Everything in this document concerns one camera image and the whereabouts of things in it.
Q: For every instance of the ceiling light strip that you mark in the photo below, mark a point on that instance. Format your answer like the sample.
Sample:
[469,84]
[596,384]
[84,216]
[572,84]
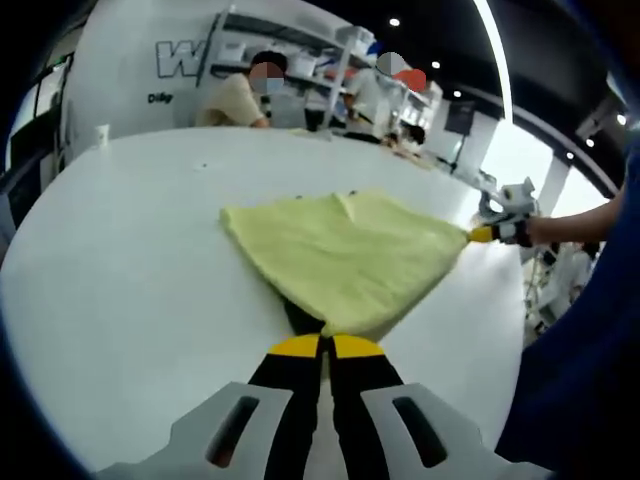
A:
[497,60]

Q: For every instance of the round ceiling spotlights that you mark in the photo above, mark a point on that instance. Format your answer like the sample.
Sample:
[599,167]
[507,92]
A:
[394,22]

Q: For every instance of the yellow garment blue grey sleeves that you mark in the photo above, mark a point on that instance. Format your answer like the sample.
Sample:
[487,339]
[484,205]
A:
[350,260]

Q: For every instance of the black screen on stand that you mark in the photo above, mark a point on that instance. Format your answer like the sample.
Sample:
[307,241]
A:
[460,117]

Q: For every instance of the metal shelf unit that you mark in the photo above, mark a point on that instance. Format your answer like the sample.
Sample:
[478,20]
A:
[335,70]

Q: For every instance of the beige cloth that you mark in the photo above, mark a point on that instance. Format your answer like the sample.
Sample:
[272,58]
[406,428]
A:
[415,159]

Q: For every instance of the pale yellow cloth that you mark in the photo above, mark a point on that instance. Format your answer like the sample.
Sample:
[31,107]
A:
[301,132]

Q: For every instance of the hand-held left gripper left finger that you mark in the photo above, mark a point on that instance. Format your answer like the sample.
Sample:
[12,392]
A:
[287,400]

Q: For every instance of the white paper cup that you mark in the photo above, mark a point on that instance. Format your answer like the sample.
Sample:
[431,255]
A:
[102,135]

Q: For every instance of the person's right hand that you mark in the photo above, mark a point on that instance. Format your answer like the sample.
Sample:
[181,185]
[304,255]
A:
[537,232]

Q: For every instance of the operator in blue clothing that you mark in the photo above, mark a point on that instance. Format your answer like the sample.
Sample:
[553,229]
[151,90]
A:
[575,375]

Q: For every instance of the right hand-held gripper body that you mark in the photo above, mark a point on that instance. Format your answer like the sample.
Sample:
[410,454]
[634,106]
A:
[517,200]

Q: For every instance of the row of white storage boxes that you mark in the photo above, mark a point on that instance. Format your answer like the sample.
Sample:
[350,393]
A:
[302,62]

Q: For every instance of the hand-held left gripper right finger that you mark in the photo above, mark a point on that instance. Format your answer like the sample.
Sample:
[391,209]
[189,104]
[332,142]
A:
[367,400]

